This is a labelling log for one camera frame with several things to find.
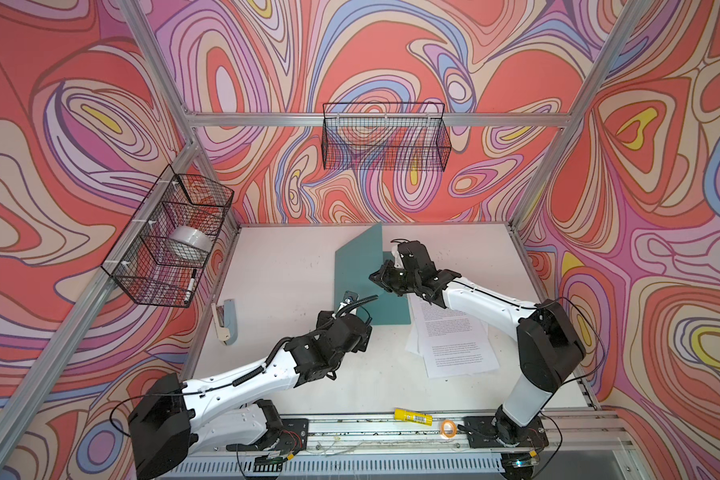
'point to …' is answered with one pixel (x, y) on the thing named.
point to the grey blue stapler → (226, 322)
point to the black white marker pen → (191, 285)
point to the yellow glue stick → (405, 415)
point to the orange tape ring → (454, 429)
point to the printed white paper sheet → (450, 343)
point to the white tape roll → (191, 241)
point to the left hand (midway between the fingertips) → (356, 318)
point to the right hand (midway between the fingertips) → (370, 282)
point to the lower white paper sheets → (413, 340)
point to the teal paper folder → (355, 262)
